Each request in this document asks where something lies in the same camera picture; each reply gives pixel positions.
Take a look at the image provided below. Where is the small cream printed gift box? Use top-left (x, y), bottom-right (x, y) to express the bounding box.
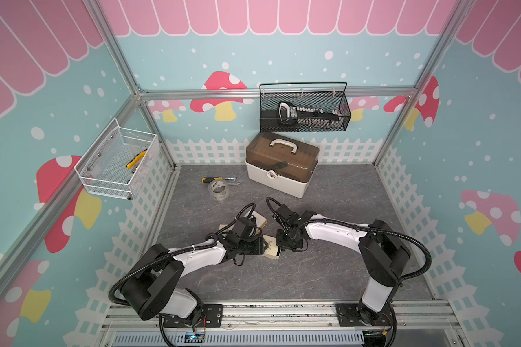
top-left (263, 235), bottom-right (281, 260)

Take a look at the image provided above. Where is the cream drawer-style jewelry box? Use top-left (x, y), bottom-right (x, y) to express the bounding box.
top-left (217, 224), bottom-right (232, 234)

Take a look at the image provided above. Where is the cream square gift box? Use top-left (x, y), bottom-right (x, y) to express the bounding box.
top-left (252, 211), bottom-right (267, 229)

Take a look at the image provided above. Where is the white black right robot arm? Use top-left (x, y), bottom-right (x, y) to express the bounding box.
top-left (266, 197), bottom-right (432, 326)

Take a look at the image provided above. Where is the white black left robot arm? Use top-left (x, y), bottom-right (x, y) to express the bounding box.
top-left (108, 202), bottom-right (268, 327)

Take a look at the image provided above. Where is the white storage box brown lid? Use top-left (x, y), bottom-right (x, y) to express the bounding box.
top-left (245, 132), bottom-right (320, 198)

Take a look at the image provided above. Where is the clear packing tape roll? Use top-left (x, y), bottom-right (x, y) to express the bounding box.
top-left (208, 180), bottom-right (230, 202)

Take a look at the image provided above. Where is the socket wrench set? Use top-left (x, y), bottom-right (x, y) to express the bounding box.
top-left (276, 102), bottom-right (343, 130)

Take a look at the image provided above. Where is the yellow utility knife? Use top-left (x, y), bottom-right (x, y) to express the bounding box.
top-left (126, 150), bottom-right (148, 169)

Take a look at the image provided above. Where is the yellow black handled screwdriver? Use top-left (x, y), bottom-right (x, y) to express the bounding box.
top-left (201, 176), bottom-right (237, 184)

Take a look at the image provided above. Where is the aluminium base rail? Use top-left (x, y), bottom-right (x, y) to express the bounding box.
top-left (95, 300), bottom-right (470, 346)

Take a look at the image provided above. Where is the black wire wall basket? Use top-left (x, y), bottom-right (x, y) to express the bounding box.
top-left (258, 82), bottom-right (351, 132)

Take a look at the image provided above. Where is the white wire wall basket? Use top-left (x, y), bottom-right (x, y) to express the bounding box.
top-left (74, 119), bottom-right (159, 200)

